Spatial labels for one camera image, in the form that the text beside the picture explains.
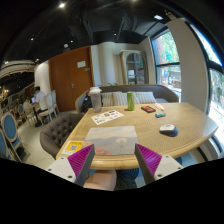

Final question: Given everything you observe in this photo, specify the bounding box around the blue round-back chair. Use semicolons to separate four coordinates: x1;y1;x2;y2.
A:
1;112;30;161

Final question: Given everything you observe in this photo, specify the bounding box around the yellow QR code card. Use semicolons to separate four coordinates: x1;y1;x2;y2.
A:
62;140;83;155

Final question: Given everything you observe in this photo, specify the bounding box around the small teal object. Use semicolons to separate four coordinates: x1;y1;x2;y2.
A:
155;113;166;118

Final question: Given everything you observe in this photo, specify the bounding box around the seated person in white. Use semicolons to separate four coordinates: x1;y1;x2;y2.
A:
32;86;49;128

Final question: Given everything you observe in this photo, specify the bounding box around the grey sofa with striped cushions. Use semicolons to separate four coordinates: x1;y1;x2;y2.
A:
74;83;180;114

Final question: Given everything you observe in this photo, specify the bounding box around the grey tufted armchair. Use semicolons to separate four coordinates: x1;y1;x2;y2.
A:
40;113;83;158

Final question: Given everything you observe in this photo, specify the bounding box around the white sticker sheet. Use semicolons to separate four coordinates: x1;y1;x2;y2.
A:
91;110;123;125

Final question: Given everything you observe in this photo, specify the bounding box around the clear plastic tumbler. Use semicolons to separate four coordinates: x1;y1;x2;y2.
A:
89;87;102;113

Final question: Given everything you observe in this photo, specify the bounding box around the white and blue computer mouse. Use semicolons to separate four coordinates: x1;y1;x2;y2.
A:
159;124;178;137

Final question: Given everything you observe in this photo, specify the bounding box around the white small object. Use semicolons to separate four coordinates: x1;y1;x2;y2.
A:
155;103;164;111

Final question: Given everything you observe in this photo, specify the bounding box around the green drink can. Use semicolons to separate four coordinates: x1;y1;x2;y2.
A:
127;92;135;111

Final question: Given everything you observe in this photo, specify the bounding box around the white dining chair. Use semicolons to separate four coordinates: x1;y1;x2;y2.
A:
38;91;59;120

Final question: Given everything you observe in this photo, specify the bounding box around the landscape print mouse pad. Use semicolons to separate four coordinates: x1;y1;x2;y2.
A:
83;126;138;155

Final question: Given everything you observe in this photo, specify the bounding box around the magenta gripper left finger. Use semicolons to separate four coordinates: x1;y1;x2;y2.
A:
47;145;95;186

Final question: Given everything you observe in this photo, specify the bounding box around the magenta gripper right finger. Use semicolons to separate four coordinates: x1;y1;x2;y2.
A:
135;144;182;184

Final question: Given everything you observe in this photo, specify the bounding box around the wooden glass display cabinet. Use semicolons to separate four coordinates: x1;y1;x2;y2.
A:
120;50;148;85

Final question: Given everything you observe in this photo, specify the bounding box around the brown wooden door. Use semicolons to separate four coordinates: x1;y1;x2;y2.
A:
49;46;94;112

